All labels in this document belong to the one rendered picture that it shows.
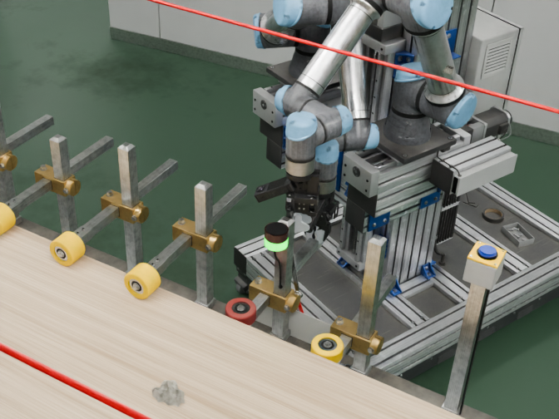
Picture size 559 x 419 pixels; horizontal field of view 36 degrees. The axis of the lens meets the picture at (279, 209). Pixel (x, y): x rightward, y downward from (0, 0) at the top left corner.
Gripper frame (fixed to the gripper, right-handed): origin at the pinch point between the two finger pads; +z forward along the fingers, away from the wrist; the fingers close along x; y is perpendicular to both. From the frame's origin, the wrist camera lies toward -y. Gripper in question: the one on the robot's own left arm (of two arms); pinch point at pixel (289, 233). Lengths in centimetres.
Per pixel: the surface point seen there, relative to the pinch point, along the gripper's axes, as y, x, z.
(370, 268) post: 22.4, -18.8, -5.8
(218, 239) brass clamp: -19.5, -0.9, 4.2
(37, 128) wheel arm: -89, 46, 2
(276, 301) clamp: -1.8, -10.4, 15.5
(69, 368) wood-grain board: -45, -49, 10
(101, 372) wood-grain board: -37, -49, 10
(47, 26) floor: -207, 323, 91
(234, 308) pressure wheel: -11.0, -21.0, 10.4
